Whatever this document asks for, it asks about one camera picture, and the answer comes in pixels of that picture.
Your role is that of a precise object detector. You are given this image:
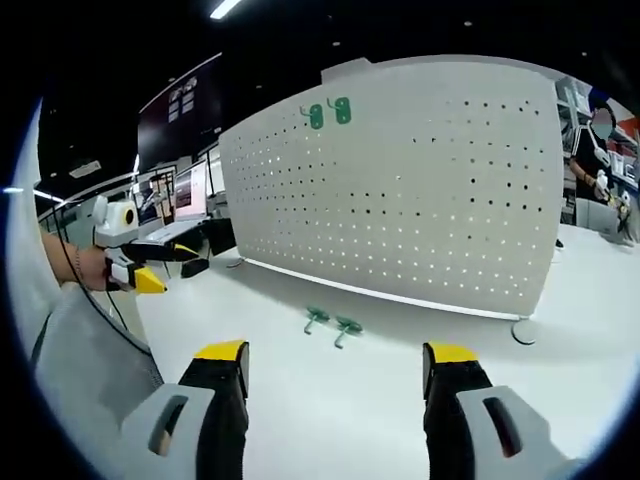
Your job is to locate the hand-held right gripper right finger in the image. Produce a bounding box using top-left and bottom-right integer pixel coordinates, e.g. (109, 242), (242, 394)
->
(421, 341), (581, 480)

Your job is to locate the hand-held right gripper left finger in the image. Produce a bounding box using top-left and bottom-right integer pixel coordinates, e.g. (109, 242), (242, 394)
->
(119, 339), (251, 480)

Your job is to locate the green hook assembly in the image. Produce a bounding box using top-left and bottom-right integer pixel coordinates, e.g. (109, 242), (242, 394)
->
(327, 96), (353, 125)
(299, 103), (326, 131)
(303, 305), (332, 336)
(333, 315), (364, 350)

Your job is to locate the white perforated mounting plate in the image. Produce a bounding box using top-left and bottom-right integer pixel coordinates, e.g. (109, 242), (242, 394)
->
(219, 53), (565, 321)

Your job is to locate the person's left hand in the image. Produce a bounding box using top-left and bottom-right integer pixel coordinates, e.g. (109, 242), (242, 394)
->
(78, 248), (110, 291)

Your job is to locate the black computer mouse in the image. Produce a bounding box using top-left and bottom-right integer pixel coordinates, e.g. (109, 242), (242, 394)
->
(179, 258), (210, 279)

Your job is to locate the ceiling air conditioner unit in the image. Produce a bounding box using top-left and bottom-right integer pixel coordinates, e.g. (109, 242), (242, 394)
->
(68, 159), (104, 180)

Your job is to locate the black box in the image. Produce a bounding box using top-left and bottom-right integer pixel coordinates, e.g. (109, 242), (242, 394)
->
(206, 230), (237, 259)

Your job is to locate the silver laptop pink screen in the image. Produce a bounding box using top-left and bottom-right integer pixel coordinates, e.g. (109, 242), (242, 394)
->
(139, 159), (211, 246)

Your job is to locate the person's white shirt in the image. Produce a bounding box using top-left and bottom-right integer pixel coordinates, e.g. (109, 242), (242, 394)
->
(7, 99), (46, 301)

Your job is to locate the grey office chair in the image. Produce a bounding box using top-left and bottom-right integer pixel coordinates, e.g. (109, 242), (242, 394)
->
(574, 198), (626, 246)

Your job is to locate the long ceiling light strip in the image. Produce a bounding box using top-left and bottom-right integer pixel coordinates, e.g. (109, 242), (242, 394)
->
(209, 0), (242, 20)

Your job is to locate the white storage shelf rack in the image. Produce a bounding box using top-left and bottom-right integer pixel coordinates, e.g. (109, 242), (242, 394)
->
(553, 74), (640, 226)

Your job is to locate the large dark wall screen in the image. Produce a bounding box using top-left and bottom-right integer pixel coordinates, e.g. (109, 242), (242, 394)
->
(137, 51), (224, 169)

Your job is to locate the black cable on table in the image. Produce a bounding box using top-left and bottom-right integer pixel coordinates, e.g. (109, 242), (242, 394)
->
(510, 319), (539, 346)

